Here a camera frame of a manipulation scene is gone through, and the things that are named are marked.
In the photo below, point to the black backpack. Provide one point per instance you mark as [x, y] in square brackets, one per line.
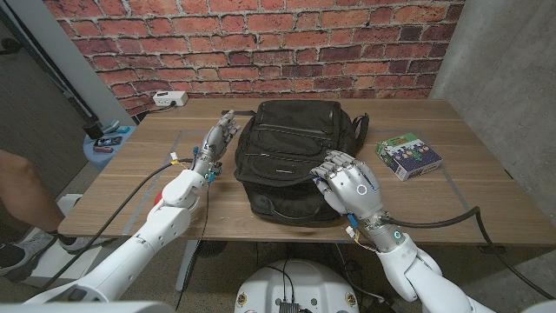
[282, 143]

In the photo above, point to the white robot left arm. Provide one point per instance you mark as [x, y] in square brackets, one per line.
[160, 226]

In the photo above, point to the white power strip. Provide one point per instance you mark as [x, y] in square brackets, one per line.
[169, 98]

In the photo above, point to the black smartphone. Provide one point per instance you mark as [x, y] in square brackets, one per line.
[107, 141]

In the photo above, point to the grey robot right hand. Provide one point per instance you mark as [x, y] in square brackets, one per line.
[356, 187]

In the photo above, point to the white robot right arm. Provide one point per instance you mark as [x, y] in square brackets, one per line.
[425, 278]

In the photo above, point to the black floor fan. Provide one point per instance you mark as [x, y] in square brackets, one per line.
[211, 248]

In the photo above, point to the green purple card game box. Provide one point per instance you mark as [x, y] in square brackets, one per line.
[408, 156]

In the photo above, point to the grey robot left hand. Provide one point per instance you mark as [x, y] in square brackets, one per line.
[215, 141]

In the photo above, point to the red brick printed backdrop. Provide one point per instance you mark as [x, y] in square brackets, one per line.
[260, 43]

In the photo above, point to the teal plastic tool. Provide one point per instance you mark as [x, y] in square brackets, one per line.
[112, 126]

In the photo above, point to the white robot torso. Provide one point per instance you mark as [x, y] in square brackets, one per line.
[295, 287]

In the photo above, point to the blue round stool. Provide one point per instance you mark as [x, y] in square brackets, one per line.
[102, 158]

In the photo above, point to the grey metal table leg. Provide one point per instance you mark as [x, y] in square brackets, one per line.
[187, 265]

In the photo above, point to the person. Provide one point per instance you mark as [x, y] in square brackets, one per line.
[21, 191]

